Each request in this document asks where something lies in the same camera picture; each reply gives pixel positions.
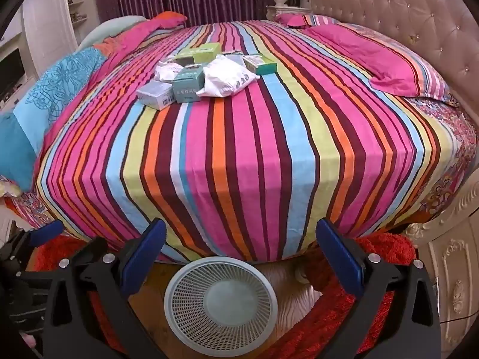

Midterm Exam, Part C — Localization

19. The red shaggy rug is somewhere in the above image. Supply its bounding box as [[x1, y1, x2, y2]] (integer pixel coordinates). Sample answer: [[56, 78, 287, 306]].
[[22, 232, 417, 359]]

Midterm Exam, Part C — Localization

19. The white ornate bed footboard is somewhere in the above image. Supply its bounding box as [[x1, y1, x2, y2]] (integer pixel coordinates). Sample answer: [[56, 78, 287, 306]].
[[403, 181, 479, 359]]

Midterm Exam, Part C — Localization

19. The white nightstand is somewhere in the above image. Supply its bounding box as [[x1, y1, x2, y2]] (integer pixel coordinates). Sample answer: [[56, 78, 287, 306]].
[[266, 4, 312, 22]]

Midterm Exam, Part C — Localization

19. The small pink striped pillow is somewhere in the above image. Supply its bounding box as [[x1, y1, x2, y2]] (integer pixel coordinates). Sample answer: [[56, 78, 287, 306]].
[[274, 13, 340, 29]]

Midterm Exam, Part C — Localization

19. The beige tufted headboard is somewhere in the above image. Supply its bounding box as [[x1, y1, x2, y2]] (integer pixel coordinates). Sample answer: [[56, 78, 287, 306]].
[[306, 0, 477, 122]]

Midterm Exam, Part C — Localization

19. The white cabinet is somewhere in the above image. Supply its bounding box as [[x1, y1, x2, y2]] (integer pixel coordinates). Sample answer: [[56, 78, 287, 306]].
[[20, 0, 101, 80]]

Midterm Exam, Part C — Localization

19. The white mesh wastebasket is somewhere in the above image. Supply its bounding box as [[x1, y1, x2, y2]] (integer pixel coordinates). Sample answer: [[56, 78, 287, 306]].
[[164, 257, 279, 348]]

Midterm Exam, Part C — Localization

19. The large pink striped pillow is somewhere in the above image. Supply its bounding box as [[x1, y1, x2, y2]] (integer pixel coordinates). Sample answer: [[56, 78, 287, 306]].
[[304, 22, 450, 101]]

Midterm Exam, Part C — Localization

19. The light green pillow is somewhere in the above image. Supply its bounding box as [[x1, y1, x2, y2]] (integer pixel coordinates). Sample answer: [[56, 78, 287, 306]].
[[76, 15, 147, 52]]

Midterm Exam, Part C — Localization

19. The large white plastic bag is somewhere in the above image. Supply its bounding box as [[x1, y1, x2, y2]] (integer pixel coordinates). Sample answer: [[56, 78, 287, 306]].
[[195, 54, 261, 98]]

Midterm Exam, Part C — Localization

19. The blue and pink quilt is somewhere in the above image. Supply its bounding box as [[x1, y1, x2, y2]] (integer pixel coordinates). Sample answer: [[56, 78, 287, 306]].
[[0, 11, 188, 192]]

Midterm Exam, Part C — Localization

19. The black television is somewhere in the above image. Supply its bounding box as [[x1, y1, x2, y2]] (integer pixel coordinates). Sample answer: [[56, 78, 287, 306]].
[[0, 48, 27, 98]]

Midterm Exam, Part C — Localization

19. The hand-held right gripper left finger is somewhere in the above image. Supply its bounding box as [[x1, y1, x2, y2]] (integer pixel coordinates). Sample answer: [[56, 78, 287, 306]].
[[43, 219, 167, 359]]

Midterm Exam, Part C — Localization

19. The striped bed sheet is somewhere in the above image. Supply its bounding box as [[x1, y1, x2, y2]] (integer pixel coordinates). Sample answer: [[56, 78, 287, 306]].
[[33, 20, 459, 263]]

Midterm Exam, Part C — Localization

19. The flat teal box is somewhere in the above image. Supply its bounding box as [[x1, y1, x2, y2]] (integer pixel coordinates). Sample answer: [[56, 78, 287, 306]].
[[242, 54, 278, 76]]

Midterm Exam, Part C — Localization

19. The grey white box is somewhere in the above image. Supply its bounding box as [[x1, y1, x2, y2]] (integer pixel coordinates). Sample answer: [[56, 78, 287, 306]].
[[136, 81, 177, 112]]

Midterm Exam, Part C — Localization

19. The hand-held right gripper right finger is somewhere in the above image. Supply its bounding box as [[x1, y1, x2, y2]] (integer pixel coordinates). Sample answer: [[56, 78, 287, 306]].
[[315, 219, 443, 359]]

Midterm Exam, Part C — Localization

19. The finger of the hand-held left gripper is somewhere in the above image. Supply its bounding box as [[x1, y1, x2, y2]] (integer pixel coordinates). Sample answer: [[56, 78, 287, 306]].
[[10, 219, 65, 255]]

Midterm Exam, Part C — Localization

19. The light green box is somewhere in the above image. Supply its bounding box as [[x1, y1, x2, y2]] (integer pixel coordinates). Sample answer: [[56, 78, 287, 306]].
[[192, 42, 222, 65]]

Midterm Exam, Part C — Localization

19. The floral patterned mattress cover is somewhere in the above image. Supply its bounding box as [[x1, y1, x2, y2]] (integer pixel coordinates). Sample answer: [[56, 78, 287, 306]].
[[406, 95, 479, 229]]

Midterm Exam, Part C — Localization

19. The small crumpled white bag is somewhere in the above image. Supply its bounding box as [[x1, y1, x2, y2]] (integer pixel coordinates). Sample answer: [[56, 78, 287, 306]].
[[153, 61, 185, 83]]

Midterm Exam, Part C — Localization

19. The large teal box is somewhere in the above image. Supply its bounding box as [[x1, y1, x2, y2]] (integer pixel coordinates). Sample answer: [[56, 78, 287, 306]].
[[171, 64, 206, 104]]

